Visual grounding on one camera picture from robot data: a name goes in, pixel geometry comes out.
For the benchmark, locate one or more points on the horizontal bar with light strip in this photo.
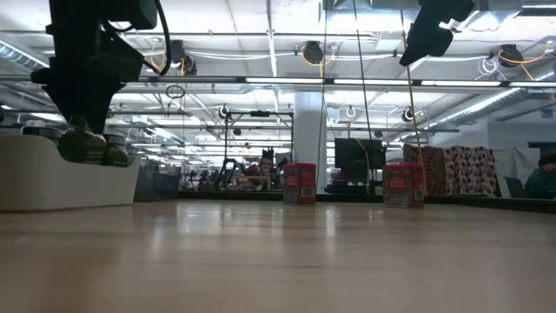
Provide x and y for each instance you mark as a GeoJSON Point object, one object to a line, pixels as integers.
{"type": "Point", "coordinates": [478, 82]}

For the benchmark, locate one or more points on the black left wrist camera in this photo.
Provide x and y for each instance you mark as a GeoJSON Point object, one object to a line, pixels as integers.
{"type": "Point", "coordinates": [132, 13]}

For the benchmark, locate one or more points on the red-lidded spice tin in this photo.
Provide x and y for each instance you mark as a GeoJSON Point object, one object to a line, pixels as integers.
{"type": "Point", "coordinates": [404, 189]}
{"type": "Point", "coordinates": [299, 187]}

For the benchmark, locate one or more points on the black background monitor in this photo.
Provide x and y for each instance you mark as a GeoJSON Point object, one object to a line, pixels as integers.
{"type": "Point", "coordinates": [356, 156]}

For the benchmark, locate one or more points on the white hanging sheet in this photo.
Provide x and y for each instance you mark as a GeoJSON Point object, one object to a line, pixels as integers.
{"type": "Point", "coordinates": [508, 163]}

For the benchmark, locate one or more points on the black aluminium table frame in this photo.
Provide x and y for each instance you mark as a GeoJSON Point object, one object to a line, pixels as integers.
{"type": "Point", "coordinates": [217, 195]}

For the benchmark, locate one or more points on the white plastic bin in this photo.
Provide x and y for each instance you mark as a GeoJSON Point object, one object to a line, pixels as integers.
{"type": "Point", "coordinates": [65, 187]}

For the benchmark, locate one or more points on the small black ceiling reel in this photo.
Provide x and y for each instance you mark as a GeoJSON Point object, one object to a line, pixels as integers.
{"type": "Point", "coordinates": [223, 111]}
{"type": "Point", "coordinates": [407, 114]}

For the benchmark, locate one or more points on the black office chair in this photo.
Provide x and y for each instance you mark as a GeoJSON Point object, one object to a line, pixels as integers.
{"type": "Point", "coordinates": [516, 188]}

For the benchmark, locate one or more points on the black background rig frame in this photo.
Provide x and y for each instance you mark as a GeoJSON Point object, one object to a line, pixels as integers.
{"type": "Point", "coordinates": [260, 113]}

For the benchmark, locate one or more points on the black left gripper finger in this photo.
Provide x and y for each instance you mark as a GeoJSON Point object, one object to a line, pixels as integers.
{"type": "Point", "coordinates": [67, 100]}
{"type": "Point", "coordinates": [100, 100]}

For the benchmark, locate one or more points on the person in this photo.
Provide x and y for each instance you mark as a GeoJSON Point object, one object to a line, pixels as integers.
{"type": "Point", "coordinates": [266, 167]}
{"type": "Point", "coordinates": [540, 184]}

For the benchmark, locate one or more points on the red patterned hanging cloth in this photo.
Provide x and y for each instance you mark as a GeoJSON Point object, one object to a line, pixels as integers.
{"type": "Point", "coordinates": [460, 169]}

